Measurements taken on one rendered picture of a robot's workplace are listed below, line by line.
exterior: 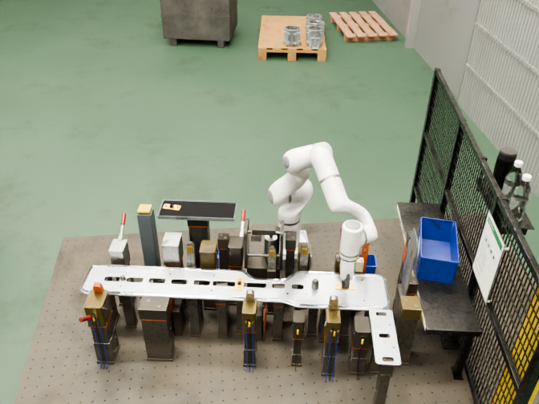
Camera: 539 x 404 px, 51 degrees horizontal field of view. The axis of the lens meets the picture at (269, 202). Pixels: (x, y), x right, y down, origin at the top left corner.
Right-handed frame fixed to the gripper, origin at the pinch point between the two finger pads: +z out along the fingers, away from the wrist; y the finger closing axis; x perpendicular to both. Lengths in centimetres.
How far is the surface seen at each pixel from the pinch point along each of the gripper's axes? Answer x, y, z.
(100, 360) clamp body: -107, 19, 36
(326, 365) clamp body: -6.4, 19.4, 31.4
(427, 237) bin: 43, -38, 4
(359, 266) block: 7.9, -15.8, 4.6
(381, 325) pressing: 14.6, 16.3, 8.3
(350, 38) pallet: 54, -597, 102
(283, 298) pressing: -26.6, 2.8, 8.6
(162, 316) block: -78, 16, 9
